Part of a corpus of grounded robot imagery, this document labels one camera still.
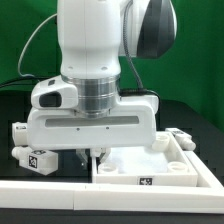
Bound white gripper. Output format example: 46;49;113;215
27;95;159;167

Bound white square tabletop part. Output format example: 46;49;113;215
92;131;198;187

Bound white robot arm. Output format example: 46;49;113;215
27;0;177;150

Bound white L-shaped fence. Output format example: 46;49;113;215
0;152;224;214

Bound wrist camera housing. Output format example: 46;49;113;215
31;77;78;109

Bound black base cables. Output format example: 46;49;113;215
0;76;51;90

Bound grey camera cable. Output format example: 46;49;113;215
17;13;58;79

